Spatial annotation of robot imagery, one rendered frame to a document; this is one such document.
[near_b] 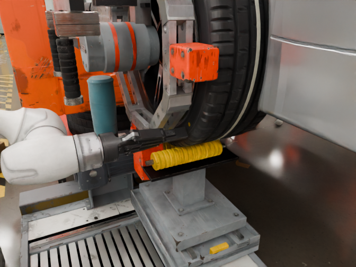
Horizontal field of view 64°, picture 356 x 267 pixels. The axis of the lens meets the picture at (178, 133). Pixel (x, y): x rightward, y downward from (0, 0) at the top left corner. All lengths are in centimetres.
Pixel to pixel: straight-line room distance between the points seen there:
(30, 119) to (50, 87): 54
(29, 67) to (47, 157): 69
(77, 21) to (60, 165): 31
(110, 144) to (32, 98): 69
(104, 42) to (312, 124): 56
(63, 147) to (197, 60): 35
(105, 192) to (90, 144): 85
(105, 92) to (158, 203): 50
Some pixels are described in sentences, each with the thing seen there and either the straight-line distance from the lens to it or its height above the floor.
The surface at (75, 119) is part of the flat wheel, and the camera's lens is 168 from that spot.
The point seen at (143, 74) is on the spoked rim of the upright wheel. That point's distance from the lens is 114.
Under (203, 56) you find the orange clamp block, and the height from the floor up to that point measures 87.
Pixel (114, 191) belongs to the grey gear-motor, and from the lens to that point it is 154.
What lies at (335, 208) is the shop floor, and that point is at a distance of 174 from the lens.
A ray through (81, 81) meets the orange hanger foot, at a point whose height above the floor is 66.
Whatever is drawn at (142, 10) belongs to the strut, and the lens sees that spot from 89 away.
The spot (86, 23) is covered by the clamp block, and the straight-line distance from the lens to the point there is 68.
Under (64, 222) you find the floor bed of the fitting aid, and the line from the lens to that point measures 143.
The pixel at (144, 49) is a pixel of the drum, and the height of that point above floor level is 85.
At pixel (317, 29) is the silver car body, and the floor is 92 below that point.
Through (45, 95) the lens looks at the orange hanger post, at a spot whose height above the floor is 62.
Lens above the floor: 95
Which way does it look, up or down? 24 degrees down
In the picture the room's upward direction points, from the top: straight up
